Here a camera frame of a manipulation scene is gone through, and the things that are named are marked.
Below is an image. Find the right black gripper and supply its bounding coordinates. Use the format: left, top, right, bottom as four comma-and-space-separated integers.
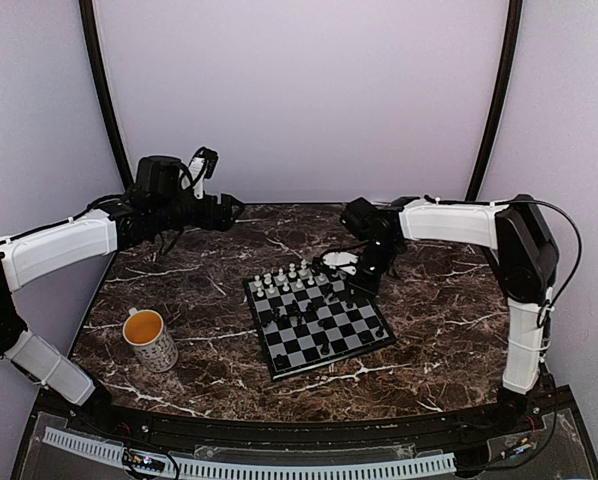
344, 239, 401, 303

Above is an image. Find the black piece edge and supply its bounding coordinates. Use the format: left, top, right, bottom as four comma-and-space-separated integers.
274, 354, 286, 368

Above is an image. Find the black knight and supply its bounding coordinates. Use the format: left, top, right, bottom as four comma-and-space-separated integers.
359, 331, 374, 344

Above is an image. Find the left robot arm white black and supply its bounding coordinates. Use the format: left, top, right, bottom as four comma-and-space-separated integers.
0, 147, 245, 436

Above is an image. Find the left black frame post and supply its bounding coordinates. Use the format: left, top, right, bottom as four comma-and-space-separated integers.
78, 0, 133, 188

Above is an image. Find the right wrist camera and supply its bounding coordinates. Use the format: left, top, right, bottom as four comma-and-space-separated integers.
312, 251, 358, 275

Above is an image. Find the black frame post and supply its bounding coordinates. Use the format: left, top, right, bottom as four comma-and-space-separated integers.
465, 0, 523, 201
78, 0, 133, 188

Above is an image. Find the white slotted cable duct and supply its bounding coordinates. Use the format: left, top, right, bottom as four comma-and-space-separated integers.
41, 427, 456, 479

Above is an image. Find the black grey chess board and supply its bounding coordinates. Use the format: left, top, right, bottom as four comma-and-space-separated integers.
242, 264, 396, 381

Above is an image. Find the patterned mug with yellow interior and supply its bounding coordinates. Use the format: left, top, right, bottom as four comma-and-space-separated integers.
122, 308, 179, 373

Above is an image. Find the pile of black pieces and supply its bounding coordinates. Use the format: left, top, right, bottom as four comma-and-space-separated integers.
256, 296, 325, 330

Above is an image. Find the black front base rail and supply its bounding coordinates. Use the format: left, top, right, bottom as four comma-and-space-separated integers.
25, 385, 578, 463

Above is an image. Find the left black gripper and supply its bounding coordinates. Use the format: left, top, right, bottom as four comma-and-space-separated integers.
154, 193, 246, 232

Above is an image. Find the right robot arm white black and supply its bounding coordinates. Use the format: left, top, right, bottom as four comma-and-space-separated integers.
340, 194, 560, 394

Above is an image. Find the right black frame post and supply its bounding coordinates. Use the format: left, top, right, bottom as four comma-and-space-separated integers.
465, 0, 523, 201

